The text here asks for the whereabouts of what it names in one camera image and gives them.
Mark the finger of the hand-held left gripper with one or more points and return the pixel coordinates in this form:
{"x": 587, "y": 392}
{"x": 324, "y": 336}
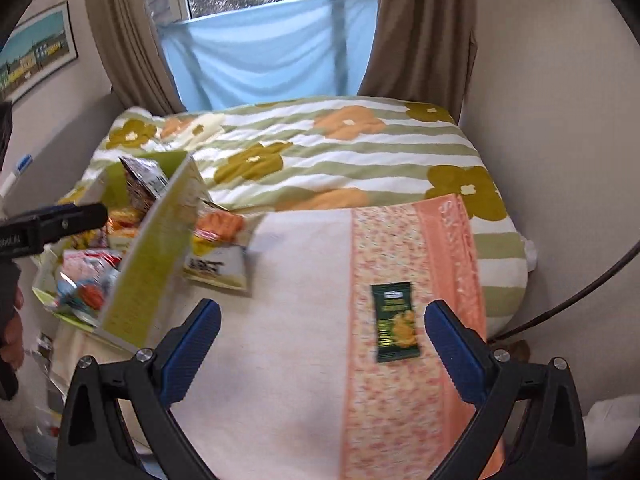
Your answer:
{"x": 75, "y": 222}

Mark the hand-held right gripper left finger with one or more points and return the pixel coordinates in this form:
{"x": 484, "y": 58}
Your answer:
{"x": 192, "y": 350}

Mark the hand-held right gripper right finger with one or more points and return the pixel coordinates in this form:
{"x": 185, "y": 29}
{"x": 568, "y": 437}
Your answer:
{"x": 452, "y": 350}

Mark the white pink snack packet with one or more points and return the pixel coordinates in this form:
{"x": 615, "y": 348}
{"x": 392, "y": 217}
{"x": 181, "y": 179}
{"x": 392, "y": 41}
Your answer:
{"x": 92, "y": 262}

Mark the small dark green snack packet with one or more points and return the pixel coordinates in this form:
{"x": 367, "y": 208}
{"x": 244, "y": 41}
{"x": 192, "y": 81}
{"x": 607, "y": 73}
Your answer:
{"x": 395, "y": 322}

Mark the green cardboard box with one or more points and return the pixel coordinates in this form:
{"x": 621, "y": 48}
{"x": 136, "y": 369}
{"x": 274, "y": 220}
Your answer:
{"x": 150, "y": 260}

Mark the person's left hand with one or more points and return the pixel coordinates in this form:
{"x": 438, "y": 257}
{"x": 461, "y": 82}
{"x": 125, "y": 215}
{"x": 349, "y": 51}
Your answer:
{"x": 14, "y": 340}

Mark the pile of orange snack packets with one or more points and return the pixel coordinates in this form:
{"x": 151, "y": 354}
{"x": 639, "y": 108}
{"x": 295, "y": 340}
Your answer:
{"x": 122, "y": 220}

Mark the white blue tube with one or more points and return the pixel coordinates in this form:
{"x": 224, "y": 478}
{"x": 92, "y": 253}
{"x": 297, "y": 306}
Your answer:
{"x": 17, "y": 170}

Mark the blue red snack packet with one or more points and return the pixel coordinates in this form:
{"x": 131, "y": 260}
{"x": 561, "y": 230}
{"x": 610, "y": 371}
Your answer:
{"x": 80, "y": 297}

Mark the silver snack packet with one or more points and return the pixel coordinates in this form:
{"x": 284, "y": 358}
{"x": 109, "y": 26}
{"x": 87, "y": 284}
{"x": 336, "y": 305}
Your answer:
{"x": 142, "y": 175}

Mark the orange white chip packet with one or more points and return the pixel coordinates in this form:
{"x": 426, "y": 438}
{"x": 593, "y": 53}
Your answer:
{"x": 217, "y": 250}

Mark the cream orange towel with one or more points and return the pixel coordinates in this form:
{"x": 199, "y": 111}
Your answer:
{"x": 300, "y": 360}

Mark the brown curtain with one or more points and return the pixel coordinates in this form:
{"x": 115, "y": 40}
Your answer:
{"x": 420, "y": 35}
{"x": 130, "y": 35}

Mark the striped floral blanket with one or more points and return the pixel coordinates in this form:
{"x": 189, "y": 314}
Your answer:
{"x": 350, "y": 160}

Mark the light blue window cloth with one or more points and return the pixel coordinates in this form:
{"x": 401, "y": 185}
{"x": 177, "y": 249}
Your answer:
{"x": 270, "y": 55}

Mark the framed wall picture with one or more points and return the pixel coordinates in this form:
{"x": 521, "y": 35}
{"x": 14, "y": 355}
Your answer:
{"x": 35, "y": 55}

